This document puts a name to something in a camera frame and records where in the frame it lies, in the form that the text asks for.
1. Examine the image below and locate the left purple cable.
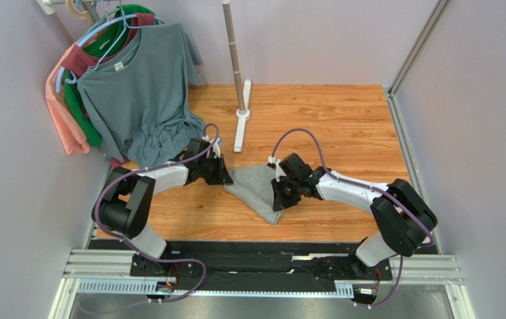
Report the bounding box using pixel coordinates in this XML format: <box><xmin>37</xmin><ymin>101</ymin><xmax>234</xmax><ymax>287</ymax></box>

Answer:
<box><xmin>92</xmin><ymin>123</ymin><xmax>221</xmax><ymax>304</ymax></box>

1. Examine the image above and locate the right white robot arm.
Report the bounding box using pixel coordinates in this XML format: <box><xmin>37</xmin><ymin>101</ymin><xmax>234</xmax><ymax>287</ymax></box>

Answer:
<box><xmin>268</xmin><ymin>153</ymin><xmax>438</xmax><ymax>268</ymax></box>

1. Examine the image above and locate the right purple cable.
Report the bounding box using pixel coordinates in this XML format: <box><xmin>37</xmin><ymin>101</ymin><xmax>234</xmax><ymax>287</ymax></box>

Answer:
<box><xmin>269</xmin><ymin>128</ymin><xmax>436</xmax><ymax>308</ymax></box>

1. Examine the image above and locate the maroon t-shirt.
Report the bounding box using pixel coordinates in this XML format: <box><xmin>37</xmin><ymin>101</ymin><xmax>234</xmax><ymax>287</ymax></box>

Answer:
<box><xmin>61</xmin><ymin>13</ymin><xmax>156</xmax><ymax>78</ymax></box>

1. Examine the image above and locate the light blue hanger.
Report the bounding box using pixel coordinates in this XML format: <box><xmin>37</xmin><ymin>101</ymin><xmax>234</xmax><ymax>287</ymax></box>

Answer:
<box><xmin>55</xmin><ymin>5</ymin><xmax>164</xmax><ymax>93</ymax></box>

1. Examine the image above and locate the white clothes rack stand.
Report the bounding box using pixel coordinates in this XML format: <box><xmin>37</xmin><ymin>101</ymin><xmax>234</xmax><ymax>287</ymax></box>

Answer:
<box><xmin>221</xmin><ymin>0</ymin><xmax>252</xmax><ymax>153</ymax></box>

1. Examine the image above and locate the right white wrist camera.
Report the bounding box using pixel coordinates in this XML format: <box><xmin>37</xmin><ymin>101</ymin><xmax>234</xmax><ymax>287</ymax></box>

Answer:
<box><xmin>267</xmin><ymin>156</ymin><xmax>287</xmax><ymax>181</ymax></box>

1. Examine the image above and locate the grey-blue t-shirt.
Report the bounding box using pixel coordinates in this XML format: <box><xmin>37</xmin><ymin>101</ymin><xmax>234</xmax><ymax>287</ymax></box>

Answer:
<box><xmin>76</xmin><ymin>23</ymin><xmax>205</xmax><ymax>167</ymax></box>

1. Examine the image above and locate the aluminium frame post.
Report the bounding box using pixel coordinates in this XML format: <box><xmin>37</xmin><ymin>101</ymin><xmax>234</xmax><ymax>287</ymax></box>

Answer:
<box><xmin>387</xmin><ymin>0</ymin><xmax>451</xmax><ymax>96</ymax></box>

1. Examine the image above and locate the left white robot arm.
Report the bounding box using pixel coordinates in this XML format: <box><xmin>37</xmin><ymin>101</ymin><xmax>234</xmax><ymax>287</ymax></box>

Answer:
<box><xmin>92</xmin><ymin>138</ymin><xmax>233</xmax><ymax>261</ymax></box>

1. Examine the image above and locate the grey cloth napkin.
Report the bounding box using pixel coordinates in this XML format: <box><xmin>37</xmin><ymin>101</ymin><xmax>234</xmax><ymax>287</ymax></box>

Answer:
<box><xmin>223</xmin><ymin>164</ymin><xmax>284</xmax><ymax>226</ymax></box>

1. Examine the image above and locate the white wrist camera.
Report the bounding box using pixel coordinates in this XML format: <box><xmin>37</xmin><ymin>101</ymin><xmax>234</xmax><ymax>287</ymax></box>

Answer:
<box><xmin>267</xmin><ymin>156</ymin><xmax>287</xmax><ymax>181</ymax></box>
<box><xmin>202</xmin><ymin>135</ymin><xmax>224</xmax><ymax>158</ymax></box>

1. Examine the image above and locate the pink t-shirt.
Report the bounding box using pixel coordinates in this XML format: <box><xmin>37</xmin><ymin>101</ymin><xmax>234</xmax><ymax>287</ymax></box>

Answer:
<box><xmin>45</xmin><ymin>47</ymin><xmax>90</xmax><ymax>156</ymax></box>

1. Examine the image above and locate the green t-shirt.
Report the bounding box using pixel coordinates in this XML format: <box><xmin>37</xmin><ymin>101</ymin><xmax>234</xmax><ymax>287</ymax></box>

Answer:
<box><xmin>63</xmin><ymin>4</ymin><xmax>154</xmax><ymax>147</ymax></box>

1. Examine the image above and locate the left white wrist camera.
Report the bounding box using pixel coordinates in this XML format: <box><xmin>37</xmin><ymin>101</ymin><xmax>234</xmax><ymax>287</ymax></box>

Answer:
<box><xmin>202</xmin><ymin>135</ymin><xmax>224</xmax><ymax>158</ymax></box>

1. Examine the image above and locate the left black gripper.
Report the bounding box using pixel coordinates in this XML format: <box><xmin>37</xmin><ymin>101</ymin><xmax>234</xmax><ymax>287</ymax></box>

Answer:
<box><xmin>198</xmin><ymin>154</ymin><xmax>233</xmax><ymax>185</ymax></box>

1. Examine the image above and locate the purple cable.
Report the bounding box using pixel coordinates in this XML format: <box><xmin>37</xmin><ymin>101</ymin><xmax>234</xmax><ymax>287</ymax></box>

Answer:
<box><xmin>269</xmin><ymin>128</ymin><xmax>436</xmax><ymax>308</ymax></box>
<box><xmin>92</xmin><ymin>123</ymin><xmax>221</xmax><ymax>304</ymax></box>

